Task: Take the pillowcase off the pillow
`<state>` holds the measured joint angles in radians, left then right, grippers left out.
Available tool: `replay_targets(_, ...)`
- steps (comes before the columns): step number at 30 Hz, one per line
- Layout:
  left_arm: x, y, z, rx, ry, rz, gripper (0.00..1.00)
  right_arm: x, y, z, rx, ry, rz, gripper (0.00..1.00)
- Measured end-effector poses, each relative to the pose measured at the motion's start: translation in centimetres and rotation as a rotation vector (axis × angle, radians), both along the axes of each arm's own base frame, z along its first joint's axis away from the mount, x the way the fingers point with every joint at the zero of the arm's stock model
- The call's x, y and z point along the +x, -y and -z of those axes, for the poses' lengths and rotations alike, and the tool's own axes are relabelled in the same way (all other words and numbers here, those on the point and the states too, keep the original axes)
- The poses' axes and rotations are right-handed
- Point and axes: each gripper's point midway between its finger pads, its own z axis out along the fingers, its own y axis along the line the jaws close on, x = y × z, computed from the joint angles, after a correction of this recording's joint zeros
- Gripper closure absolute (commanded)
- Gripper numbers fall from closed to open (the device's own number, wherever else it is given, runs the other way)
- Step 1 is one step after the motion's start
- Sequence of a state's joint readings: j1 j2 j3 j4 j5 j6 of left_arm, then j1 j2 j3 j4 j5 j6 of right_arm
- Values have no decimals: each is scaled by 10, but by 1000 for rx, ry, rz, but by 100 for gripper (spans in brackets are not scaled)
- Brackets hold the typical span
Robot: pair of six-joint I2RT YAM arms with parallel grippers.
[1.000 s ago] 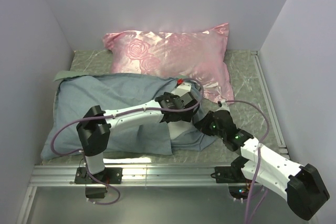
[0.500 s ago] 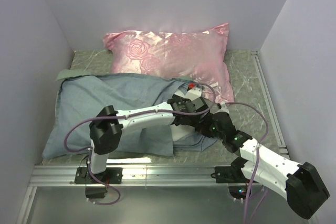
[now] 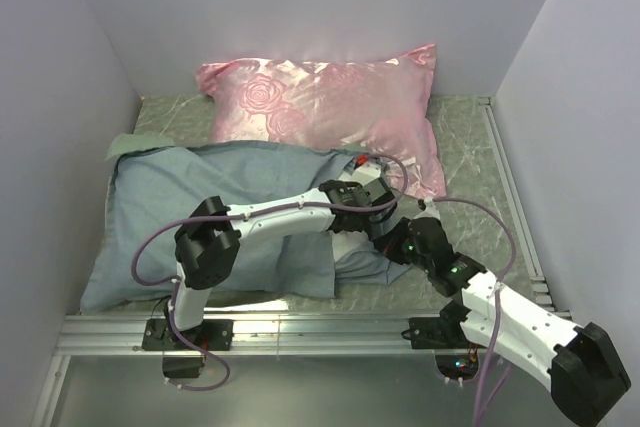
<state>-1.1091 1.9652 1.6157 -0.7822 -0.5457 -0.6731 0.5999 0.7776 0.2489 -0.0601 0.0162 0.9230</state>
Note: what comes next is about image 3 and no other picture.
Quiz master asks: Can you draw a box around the purple cable loop under rail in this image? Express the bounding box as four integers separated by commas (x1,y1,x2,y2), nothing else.
167,341,234,392

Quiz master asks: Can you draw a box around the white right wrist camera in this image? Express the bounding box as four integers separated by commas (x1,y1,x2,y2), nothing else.
414,197,441,221

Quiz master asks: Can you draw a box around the aluminium right side rail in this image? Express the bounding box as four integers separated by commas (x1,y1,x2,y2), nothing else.
478,97,572,320

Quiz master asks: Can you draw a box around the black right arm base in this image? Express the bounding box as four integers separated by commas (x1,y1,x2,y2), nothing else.
400,316,471,350

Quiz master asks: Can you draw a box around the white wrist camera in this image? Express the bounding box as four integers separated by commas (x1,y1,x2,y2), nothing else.
414,197,441,221
337,158,391,186

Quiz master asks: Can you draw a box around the black box under rail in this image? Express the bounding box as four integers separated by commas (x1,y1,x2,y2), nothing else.
161,356,205,380

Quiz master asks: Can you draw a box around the blue green brown pillowcase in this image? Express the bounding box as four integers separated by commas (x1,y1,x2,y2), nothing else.
80,141,406,312

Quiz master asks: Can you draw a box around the pink satin rose pillow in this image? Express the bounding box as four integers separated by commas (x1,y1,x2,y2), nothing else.
195,44,446,198

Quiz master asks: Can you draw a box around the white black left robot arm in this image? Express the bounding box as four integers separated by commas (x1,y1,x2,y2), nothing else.
165,177,398,349

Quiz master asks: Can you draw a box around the aluminium rail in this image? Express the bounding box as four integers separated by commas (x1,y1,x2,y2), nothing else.
478,97,572,320
54,309,574,358

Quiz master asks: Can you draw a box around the aluminium front rail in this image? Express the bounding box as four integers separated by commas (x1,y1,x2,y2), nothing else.
54,309,574,358

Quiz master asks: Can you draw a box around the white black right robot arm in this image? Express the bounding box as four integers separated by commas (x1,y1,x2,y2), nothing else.
374,217,631,426

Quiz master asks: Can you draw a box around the white pillow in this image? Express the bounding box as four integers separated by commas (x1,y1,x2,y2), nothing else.
330,232,372,263

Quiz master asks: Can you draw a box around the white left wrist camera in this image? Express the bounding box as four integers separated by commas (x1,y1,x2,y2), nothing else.
337,158,391,186

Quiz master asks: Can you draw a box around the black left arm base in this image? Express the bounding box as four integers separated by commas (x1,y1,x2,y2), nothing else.
141,318,234,351

